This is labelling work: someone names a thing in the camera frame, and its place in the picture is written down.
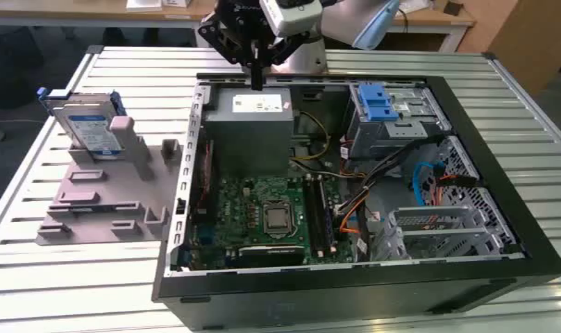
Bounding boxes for silver white wrist camera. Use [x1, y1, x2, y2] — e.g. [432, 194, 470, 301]
[259, 0, 324, 36]

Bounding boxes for blue plastic drive latch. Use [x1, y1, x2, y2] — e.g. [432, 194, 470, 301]
[357, 84, 396, 122]

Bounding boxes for wooden desk white frame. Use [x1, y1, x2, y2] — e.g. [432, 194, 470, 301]
[0, 0, 476, 48]

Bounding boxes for black cable bundle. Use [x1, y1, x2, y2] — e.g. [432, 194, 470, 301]
[337, 135, 447, 216]

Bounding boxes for black open PC case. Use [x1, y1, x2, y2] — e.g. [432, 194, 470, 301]
[150, 71, 561, 331]

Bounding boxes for yellow power wires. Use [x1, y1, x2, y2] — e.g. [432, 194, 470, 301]
[288, 110, 331, 161]

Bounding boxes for clear plastic bag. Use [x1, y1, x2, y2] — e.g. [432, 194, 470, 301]
[398, 0, 436, 15]

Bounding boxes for green motherboard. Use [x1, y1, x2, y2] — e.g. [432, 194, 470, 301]
[186, 175, 355, 271]

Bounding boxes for black CPU socket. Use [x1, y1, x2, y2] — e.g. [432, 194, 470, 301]
[260, 198, 299, 241]

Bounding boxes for thin red wire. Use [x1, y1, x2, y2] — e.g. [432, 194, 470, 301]
[192, 139, 214, 216]

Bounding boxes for black RAM slot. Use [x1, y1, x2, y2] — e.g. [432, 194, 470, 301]
[304, 174, 325, 257]
[315, 174, 333, 256]

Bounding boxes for grey power supply unit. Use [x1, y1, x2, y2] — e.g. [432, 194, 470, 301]
[200, 87, 293, 178]

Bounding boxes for large white box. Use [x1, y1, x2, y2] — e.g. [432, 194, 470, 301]
[125, 0, 164, 13]

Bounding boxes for grey metal drive cage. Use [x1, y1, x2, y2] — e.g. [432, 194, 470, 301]
[345, 83, 452, 160]

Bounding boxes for silver CPU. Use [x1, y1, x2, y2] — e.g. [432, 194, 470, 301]
[264, 207, 291, 234]

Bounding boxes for grey plastic parts rack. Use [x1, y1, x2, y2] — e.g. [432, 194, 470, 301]
[34, 116, 185, 246]

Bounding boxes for black office chair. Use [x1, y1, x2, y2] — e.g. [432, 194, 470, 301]
[0, 24, 45, 110]

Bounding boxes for grey metal disk bay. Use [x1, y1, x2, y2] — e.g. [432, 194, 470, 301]
[369, 206, 517, 262]

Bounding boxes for blue data wire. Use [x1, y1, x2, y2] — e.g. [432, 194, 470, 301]
[411, 161, 443, 209]

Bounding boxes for wooden cabinet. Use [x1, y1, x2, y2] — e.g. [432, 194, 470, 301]
[455, 0, 561, 100]

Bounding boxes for black graphics card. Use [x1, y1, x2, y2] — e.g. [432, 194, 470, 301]
[236, 244, 305, 267]

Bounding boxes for hard disk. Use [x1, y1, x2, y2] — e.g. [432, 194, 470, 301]
[37, 88, 126, 161]

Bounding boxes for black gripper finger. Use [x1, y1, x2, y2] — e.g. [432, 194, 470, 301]
[196, 12, 259, 91]
[257, 31, 312, 91]

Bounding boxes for orange data wire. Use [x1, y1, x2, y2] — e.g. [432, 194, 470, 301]
[339, 200, 365, 234]

